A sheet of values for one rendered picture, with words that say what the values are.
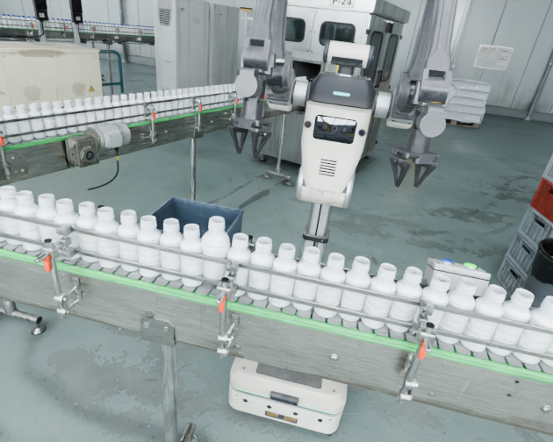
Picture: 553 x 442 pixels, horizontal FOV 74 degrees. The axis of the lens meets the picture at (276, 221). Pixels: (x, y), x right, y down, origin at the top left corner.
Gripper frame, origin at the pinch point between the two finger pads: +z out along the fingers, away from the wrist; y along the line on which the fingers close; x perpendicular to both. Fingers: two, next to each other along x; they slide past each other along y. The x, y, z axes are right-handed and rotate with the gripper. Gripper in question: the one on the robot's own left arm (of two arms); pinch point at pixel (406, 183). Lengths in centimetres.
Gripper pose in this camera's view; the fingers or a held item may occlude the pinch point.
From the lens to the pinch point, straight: 107.7
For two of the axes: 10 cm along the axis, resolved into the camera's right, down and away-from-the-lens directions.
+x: -3.1, -4.1, 8.6
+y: 9.4, -0.1, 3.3
